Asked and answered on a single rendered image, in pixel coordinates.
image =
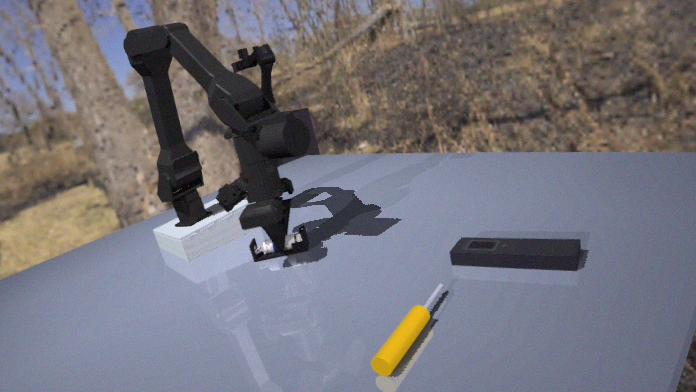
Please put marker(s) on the white and blue battery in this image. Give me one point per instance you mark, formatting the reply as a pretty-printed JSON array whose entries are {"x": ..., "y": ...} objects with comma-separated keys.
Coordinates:
[{"x": 269, "y": 247}]

